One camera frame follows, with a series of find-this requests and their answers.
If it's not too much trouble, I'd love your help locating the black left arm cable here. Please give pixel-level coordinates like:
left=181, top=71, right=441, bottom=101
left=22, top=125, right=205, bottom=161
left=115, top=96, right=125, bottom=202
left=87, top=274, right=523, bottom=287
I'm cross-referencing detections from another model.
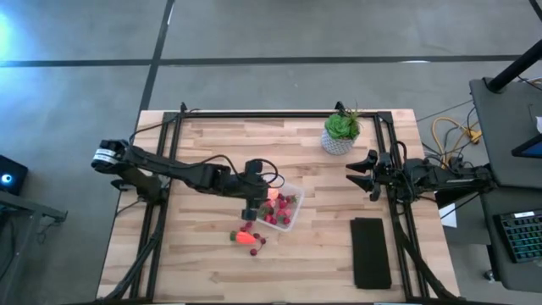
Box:
left=198, top=154, right=285, bottom=190

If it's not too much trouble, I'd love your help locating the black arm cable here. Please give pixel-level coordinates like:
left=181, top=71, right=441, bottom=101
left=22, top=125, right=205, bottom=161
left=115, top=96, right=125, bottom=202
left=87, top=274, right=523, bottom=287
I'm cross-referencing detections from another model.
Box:
left=198, top=154, right=285, bottom=190
left=391, top=141, right=410, bottom=170

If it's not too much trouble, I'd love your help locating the black aluminium table frame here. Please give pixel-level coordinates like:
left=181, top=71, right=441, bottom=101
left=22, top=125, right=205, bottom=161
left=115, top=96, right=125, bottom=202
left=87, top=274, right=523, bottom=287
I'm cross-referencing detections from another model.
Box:
left=96, top=100, right=465, bottom=304

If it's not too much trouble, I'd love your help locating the succulent in white patterned pot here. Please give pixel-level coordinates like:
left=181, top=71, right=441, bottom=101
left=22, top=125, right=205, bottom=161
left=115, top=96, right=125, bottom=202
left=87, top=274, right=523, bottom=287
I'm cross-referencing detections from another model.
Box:
left=320, top=103, right=364, bottom=156

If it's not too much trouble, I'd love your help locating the black rectangular foam mat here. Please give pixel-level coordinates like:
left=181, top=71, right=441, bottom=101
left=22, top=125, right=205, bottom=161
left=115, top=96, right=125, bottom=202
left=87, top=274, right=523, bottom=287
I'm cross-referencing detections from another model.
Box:
left=350, top=217, right=393, bottom=291

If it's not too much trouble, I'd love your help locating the backlit computer keyboard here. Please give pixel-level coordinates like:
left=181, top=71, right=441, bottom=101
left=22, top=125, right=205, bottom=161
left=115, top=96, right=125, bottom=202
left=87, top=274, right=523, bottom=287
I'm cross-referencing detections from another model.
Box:
left=493, top=209, right=542, bottom=264

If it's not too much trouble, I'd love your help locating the tablet with blue screen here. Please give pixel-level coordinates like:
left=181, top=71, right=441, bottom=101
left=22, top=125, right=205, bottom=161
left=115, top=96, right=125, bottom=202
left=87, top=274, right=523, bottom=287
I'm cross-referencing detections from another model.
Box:
left=511, top=134, right=542, bottom=160

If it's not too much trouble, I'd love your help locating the dark grey desk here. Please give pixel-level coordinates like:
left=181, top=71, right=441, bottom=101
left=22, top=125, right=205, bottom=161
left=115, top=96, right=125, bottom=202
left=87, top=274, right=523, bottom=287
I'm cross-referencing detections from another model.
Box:
left=478, top=184, right=542, bottom=293
left=468, top=77, right=542, bottom=190

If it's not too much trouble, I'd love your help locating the black speaker with blue light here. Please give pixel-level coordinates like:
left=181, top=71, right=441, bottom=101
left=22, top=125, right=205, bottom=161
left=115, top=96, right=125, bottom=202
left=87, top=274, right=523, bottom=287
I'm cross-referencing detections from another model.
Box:
left=0, top=154, right=30, bottom=197

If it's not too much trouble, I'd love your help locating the clear plastic tupperware container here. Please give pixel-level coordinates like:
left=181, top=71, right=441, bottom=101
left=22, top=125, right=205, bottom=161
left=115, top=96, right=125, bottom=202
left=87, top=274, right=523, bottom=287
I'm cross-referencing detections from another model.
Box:
left=253, top=180, right=305, bottom=233

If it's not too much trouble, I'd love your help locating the yellow cable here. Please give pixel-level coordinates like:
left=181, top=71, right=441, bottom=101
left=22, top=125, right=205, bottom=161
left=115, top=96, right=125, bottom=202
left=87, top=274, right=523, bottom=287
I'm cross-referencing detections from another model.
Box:
left=430, top=116, right=484, bottom=170

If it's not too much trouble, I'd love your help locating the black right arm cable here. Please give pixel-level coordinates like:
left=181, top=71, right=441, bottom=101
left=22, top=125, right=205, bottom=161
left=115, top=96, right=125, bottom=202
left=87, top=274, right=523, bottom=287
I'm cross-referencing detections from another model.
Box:
left=391, top=141, right=410, bottom=170

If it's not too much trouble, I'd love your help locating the grey side table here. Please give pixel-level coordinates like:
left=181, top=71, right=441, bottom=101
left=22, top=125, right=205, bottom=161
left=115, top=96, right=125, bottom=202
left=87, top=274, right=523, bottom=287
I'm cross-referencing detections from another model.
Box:
left=0, top=190, right=69, bottom=305

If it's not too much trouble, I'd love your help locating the white paper sheet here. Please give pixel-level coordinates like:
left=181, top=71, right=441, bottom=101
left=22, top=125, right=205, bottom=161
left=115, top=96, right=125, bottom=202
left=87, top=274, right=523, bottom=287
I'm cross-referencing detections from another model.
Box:
left=438, top=202, right=458, bottom=229

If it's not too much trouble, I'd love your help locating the orange toy carrot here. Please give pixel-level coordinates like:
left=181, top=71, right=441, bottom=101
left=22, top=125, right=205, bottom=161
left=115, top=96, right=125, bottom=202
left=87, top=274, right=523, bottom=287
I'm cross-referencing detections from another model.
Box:
left=229, top=230, right=258, bottom=246

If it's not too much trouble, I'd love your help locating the black pole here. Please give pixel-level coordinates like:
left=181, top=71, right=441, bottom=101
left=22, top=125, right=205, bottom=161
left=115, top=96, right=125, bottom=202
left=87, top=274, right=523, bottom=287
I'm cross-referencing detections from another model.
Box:
left=485, top=40, right=542, bottom=93

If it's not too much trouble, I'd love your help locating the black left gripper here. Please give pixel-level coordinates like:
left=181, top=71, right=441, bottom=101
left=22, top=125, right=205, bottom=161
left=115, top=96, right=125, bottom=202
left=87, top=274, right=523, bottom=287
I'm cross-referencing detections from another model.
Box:
left=227, top=158, right=276, bottom=222

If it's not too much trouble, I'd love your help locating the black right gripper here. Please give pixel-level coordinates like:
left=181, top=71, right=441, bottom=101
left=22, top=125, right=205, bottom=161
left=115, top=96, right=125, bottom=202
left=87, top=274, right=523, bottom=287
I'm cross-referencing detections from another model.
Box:
left=345, top=149, right=408, bottom=203

